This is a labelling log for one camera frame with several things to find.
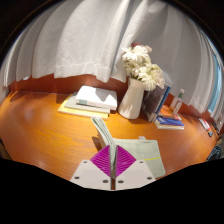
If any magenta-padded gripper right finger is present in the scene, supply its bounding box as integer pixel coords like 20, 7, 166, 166
114, 145, 157, 191

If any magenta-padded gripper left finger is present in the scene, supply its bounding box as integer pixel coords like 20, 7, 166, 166
69, 145, 116, 191

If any pale green towel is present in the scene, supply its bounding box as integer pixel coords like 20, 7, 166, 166
91, 115, 167, 179

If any blue flat book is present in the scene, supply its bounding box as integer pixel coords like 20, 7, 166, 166
154, 115, 185, 131

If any yellow book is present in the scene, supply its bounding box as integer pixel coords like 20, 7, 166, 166
57, 94, 110, 120

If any orange book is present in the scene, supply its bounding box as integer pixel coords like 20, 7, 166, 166
158, 104, 183, 122

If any white ceramic vase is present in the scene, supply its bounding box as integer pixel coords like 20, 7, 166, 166
117, 77, 146, 120

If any dark grey upright book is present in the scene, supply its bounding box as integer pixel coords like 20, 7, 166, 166
142, 84, 168, 123

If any blue upright book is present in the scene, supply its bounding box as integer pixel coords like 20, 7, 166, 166
153, 83, 172, 116

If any clear plastic bottle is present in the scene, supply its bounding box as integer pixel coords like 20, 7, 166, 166
170, 88, 185, 115

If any black bag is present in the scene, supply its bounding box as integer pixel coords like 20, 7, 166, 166
206, 143, 224, 163

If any red and white booklet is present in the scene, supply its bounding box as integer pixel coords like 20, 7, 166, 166
198, 117, 212, 132

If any tan chair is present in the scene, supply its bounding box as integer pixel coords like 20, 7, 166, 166
0, 138, 13, 160

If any white flower bouquet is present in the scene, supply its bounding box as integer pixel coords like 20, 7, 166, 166
120, 44, 166, 92

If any window pane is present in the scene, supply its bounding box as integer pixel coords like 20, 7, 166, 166
208, 43, 224, 116

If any white curtain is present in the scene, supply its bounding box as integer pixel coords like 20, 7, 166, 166
0, 0, 224, 114

